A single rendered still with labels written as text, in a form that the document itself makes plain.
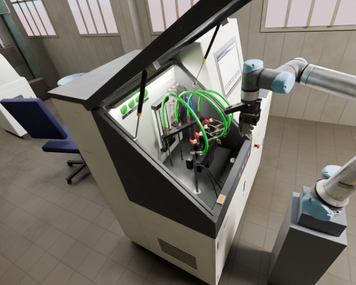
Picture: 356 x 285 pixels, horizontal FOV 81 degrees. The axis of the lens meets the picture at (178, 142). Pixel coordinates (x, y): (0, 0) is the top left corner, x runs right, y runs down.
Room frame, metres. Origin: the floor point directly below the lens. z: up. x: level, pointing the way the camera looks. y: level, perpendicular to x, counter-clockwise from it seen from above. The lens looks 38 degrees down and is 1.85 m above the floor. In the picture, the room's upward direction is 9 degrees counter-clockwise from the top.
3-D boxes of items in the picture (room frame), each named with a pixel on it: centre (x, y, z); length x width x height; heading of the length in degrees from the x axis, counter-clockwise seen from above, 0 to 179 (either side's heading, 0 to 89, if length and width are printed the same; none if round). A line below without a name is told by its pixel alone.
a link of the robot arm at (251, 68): (0.79, -0.33, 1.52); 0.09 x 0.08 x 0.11; 36
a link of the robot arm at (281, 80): (0.72, -0.41, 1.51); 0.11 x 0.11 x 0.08; 36
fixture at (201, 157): (1.04, -0.17, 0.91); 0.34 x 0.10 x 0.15; 146
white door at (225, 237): (0.80, -0.31, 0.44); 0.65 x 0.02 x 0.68; 146
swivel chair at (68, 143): (2.09, 1.25, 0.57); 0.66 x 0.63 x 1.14; 143
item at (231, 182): (0.81, -0.30, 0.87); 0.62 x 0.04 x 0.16; 146
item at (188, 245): (0.96, -0.07, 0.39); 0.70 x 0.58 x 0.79; 146
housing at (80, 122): (1.50, 0.08, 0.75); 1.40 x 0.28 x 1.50; 146
